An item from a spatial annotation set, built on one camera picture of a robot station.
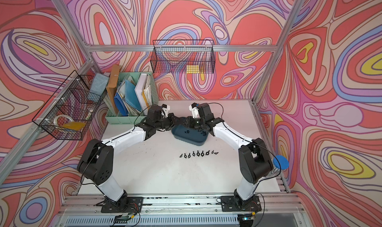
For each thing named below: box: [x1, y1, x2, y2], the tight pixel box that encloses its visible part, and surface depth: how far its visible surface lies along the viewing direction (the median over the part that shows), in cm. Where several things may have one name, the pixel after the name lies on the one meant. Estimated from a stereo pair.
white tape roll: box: [53, 114, 75, 127], surface depth 69 cm
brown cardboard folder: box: [106, 64, 121, 116], surface depth 90 cm
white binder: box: [134, 73, 151, 116], surface depth 97 cm
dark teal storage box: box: [171, 124, 209, 147], surface depth 96 cm
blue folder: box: [114, 79, 142, 117], surface depth 95 cm
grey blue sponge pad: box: [90, 72, 110, 96], surface depth 83 cm
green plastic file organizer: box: [105, 71, 159, 125], surface depth 99 cm
